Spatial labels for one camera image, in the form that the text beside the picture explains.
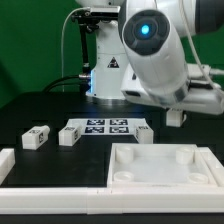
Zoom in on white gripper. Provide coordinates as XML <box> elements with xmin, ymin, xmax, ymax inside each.
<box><xmin>121</xmin><ymin>65</ymin><xmax>224</xmax><ymax>115</ymax></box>

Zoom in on white square tabletop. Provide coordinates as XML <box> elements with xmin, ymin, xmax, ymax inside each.
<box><xmin>107</xmin><ymin>143</ymin><xmax>218</xmax><ymax>188</ymax></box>

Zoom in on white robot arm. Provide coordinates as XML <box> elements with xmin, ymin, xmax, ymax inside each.
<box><xmin>75</xmin><ymin>0</ymin><xmax>224</xmax><ymax>115</ymax></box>

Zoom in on white U-shaped fence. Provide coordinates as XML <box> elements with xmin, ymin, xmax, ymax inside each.
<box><xmin>0</xmin><ymin>146</ymin><xmax>224</xmax><ymax>214</ymax></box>

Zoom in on white sheet with markers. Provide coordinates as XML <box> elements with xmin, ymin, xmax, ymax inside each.
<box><xmin>67</xmin><ymin>118</ymin><xmax>147</xmax><ymax>135</ymax></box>

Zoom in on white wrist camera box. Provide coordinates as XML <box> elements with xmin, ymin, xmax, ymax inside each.
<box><xmin>187</xmin><ymin>64</ymin><xmax>224</xmax><ymax>91</ymax></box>

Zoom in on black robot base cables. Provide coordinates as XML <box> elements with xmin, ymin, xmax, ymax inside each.
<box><xmin>41</xmin><ymin>73</ymin><xmax>92</xmax><ymax>93</ymax></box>

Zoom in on black camera on stand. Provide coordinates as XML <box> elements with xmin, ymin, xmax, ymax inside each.
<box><xmin>71</xmin><ymin>6</ymin><xmax>120</xmax><ymax>72</ymax></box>

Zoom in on white camera cable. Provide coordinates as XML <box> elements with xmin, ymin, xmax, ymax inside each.
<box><xmin>60</xmin><ymin>7</ymin><xmax>91</xmax><ymax>93</ymax></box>

